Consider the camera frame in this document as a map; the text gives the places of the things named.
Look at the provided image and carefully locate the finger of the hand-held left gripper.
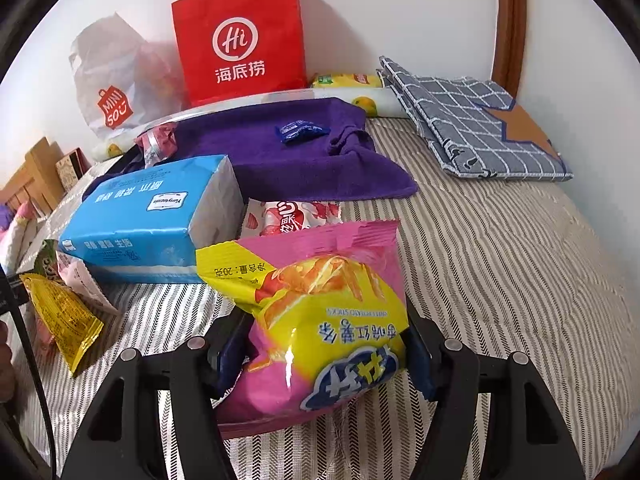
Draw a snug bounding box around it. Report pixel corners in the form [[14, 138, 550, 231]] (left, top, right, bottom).
[[0, 274, 31, 317]]

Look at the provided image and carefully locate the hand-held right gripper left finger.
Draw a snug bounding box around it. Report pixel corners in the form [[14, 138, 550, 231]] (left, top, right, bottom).
[[60, 311, 256, 480]]

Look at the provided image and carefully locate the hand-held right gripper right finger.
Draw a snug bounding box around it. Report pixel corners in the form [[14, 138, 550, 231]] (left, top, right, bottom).
[[402, 300, 586, 480]]

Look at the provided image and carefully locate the green snack packet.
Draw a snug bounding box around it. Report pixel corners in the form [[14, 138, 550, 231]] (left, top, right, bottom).
[[32, 240, 63, 281]]

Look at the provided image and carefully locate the pink and yellow snack bag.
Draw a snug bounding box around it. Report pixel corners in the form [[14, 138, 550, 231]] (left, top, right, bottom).
[[195, 219, 408, 428]]

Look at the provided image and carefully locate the strawberry print snack packet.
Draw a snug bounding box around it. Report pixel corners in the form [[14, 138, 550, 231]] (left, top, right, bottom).
[[240, 199, 342, 241]]

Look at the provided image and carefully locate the person's left hand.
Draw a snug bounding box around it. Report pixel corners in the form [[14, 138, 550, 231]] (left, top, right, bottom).
[[0, 322, 18, 403]]

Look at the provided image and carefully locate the yellow snack packet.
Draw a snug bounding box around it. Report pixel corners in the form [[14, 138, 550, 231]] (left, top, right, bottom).
[[20, 274, 105, 378]]

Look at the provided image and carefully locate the pink triangular snack packet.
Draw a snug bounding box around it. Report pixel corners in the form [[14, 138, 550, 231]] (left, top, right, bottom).
[[56, 252, 121, 317], [31, 310, 58, 361]]

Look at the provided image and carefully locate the striped bed cover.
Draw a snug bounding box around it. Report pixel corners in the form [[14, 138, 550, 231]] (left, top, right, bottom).
[[10, 120, 640, 480]]

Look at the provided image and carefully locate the wooden furniture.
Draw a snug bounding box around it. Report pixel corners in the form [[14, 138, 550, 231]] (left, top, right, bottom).
[[0, 137, 66, 211]]

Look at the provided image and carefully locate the patterned box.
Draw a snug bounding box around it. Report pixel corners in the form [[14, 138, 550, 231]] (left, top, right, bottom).
[[55, 147, 92, 191]]

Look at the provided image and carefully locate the blue tissue pack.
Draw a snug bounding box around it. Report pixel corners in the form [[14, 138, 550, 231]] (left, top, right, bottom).
[[57, 155, 246, 285]]

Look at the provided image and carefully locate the purple towel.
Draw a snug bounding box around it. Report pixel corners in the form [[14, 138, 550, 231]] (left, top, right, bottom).
[[117, 97, 420, 201]]

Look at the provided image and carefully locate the small blue wrapper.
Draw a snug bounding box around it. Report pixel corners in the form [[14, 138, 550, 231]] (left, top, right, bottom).
[[274, 119, 332, 145]]

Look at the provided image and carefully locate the white plastic bag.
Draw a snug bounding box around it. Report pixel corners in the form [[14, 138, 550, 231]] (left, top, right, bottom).
[[67, 11, 188, 141]]

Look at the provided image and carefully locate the grey checked folded cloth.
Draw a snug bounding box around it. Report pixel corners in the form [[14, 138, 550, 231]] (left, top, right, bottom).
[[377, 55, 575, 183]]

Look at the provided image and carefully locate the yellow drink pack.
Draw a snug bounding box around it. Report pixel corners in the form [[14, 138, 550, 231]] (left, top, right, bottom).
[[310, 72, 383, 90]]

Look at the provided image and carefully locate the red paper bag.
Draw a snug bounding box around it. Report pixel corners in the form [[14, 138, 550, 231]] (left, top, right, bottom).
[[171, 0, 308, 109]]

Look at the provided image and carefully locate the black cable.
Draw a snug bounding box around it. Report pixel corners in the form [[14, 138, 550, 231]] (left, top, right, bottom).
[[10, 305, 56, 471]]

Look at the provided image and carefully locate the brown wooden frame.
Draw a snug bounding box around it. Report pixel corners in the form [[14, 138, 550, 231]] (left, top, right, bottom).
[[492, 0, 528, 98]]

